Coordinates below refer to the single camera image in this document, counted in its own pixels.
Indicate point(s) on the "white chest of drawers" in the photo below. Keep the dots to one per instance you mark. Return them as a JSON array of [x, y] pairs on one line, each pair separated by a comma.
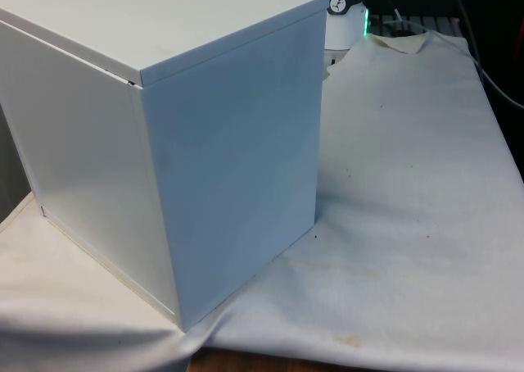
[[213, 142]]

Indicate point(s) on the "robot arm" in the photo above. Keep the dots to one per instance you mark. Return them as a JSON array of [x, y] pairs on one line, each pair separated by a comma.
[[346, 24]]

